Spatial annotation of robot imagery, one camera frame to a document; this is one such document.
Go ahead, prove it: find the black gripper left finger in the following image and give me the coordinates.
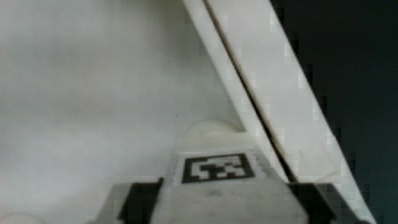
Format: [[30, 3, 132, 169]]
[[89, 178, 164, 224]]

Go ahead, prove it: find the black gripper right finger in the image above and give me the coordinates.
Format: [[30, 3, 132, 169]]
[[288, 183, 372, 224]]

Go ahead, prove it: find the white table leg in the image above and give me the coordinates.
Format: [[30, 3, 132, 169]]
[[151, 121, 309, 224]]

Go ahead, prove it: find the white square tabletop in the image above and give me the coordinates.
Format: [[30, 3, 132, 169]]
[[0, 0, 377, 224]]

